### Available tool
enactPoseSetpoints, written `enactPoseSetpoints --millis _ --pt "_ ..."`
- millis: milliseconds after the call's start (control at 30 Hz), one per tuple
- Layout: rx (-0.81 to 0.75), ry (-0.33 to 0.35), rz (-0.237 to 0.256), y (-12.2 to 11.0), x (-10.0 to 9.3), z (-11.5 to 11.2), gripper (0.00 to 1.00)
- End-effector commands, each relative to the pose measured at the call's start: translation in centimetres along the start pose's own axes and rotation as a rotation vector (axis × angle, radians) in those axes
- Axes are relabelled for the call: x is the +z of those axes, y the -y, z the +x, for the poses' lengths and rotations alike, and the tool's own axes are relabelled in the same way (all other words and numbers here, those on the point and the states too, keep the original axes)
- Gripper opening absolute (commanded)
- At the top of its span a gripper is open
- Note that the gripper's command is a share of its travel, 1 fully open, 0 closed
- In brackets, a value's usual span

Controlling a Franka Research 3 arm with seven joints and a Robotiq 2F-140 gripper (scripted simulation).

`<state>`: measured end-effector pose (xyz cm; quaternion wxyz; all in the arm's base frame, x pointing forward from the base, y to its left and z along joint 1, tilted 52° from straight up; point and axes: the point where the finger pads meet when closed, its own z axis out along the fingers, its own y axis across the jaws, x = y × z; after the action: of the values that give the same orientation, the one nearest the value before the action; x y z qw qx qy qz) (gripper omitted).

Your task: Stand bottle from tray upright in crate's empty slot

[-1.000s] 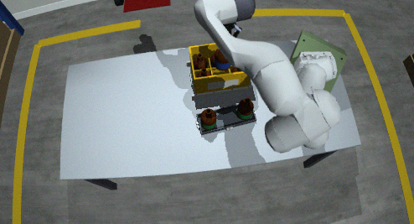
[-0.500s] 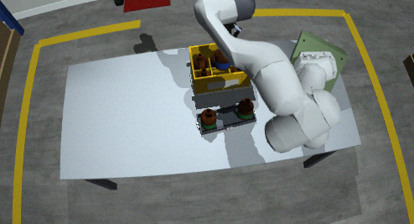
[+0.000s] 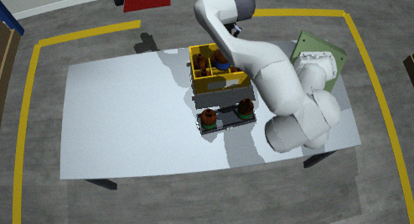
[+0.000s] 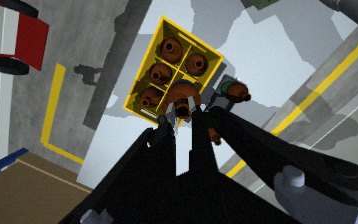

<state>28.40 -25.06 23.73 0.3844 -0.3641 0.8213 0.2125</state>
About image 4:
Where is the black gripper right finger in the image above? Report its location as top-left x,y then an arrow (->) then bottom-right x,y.
184,96 -> 358,224

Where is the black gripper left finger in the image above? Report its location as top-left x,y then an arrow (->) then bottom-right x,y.
58,103 -> 179,224

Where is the brown bottle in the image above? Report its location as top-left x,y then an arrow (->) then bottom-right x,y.
208,128 -> 222,146
140,85 -> 164,108
220,81 -> 252,103
185,53 -> 207,76
162,100 -> 167,114
149,63 -> 173,86
165,79 -> 201,119
160,37 -> 183,64

